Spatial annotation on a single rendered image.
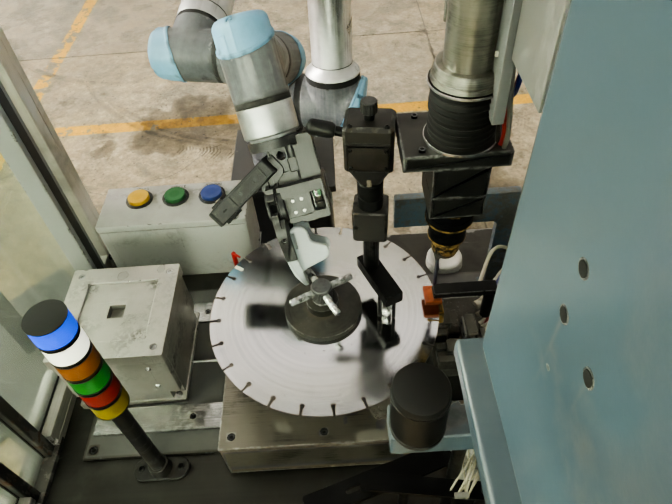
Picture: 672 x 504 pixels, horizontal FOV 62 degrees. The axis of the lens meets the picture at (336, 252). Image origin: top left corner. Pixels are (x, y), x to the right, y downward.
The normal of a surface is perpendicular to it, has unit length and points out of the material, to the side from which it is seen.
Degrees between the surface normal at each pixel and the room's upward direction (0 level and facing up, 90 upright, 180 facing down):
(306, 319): 5
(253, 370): 0
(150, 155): 0
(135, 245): 90
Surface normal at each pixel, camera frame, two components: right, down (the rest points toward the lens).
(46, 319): -0.06, -0.67
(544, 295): -0.92, 0.32
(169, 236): 0.04, 0.74
